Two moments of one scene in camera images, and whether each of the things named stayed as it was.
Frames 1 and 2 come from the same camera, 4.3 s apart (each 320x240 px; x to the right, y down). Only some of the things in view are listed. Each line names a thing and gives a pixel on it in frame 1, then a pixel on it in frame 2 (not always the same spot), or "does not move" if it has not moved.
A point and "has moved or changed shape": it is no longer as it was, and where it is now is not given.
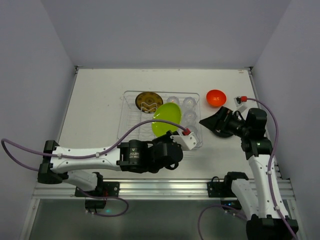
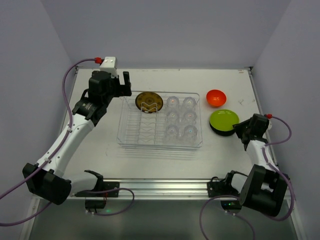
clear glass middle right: x=189 y=117 does not move
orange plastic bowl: x=216 y=98 does not move
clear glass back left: x=173 y=99 does not move
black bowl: x=223 y=134 does not move
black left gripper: x=169 y=139 -> x=119 y=88
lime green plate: x=170 y=111 has moved or changed shape
